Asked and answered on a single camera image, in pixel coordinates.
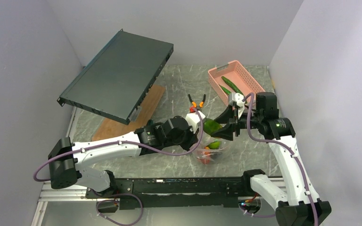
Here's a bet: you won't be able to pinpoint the red fake pepper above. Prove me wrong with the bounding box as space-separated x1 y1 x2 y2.
197 151 212 164

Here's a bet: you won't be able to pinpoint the clear zip top bag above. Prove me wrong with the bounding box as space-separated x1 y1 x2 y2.
192 133 231 165

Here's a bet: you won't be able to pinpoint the dark rack server chassis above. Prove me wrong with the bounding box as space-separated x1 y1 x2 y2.
57 30 174 125

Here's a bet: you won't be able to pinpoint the green fake chili pepper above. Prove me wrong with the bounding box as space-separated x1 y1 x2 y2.
219 85 231 96

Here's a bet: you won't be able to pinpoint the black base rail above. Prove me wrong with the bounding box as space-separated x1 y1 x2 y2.
85 176 261 210

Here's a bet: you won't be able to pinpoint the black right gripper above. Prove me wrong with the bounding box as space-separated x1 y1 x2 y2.
211 104 263 140

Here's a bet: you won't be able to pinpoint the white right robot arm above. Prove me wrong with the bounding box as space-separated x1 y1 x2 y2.
213 92 332 226

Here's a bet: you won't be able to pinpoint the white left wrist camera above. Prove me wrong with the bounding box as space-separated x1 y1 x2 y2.
185 107 206 133

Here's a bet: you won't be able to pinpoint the green orange fake mango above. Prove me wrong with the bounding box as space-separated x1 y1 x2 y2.
203 118 222 136

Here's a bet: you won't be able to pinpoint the pink plastic basket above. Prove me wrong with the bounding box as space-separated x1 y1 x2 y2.
208 60 265 105

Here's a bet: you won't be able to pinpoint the purple cable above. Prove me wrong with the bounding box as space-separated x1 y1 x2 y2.
33 107 205 183

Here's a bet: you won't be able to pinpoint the wooden base board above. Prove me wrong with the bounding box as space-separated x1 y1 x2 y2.
91 85 165 141

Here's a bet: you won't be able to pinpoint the green fake cucumber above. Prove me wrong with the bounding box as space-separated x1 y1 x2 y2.
221 76 244 95

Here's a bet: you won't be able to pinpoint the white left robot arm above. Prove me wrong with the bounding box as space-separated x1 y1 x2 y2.
48 113 203 198

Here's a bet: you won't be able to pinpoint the orange black pliers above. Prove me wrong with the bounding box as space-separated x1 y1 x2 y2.
188 94 206 113

